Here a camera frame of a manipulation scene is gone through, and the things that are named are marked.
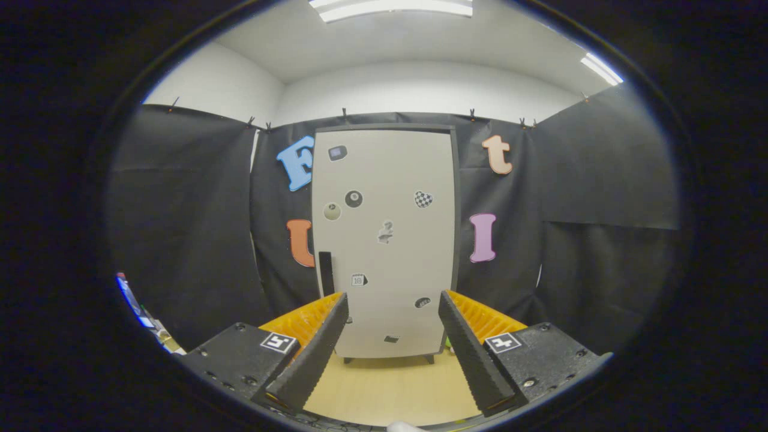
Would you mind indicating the black backdrop cloth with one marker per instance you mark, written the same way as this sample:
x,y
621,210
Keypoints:
x,y
180,210

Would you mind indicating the grey shoe cabinet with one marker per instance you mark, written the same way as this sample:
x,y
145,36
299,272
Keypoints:
x,y
384,127

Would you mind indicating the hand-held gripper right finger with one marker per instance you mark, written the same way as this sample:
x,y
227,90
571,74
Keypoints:
x,y
474,360

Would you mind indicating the long ceiling light panel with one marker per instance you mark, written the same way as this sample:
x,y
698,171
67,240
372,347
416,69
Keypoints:
x,y
390,8

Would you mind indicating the grey shoe cabinet door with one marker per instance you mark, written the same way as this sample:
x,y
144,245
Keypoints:
x,y
396,180

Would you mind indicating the small coloured clutter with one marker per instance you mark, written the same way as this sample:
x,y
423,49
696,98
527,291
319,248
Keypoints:
x,y
155,329

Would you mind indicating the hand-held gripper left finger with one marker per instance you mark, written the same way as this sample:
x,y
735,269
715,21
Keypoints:
x,y
315,354

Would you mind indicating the narrow ceiling light panel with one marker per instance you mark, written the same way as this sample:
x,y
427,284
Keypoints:
x,y
601,68

